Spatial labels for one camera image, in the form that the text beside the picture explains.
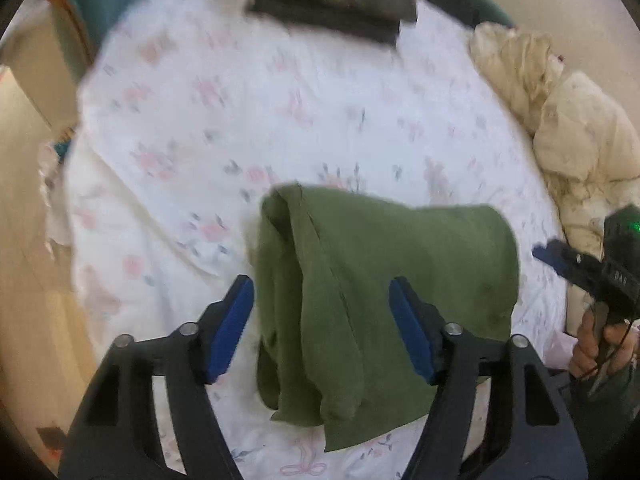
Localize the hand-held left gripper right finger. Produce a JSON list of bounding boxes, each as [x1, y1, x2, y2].
[[388, 276, 589, 480]]

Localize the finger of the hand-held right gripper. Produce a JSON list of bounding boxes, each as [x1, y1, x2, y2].
[[532, 238, 582, 286]]

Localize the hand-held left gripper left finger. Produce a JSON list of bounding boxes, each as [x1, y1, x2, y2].
[[57, 274, 256, 480]]

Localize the olive green pants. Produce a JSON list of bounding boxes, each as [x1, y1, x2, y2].
[[250, 184, 522, 454]]

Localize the person's right hand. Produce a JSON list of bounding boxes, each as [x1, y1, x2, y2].
[[570, 305, 638, 392]]

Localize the cream quilt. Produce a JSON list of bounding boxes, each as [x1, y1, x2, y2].
[[468, 22, 640, 261]]

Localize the floral white bedsheet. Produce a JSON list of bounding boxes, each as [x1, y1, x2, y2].
[[45, 0, 571, 480]]

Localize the dark green cloth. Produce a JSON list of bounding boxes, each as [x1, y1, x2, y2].
[[460, 0, 517, 30]]

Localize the black cable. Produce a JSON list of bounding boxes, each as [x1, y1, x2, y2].
[[574, 318, 637, 382]]

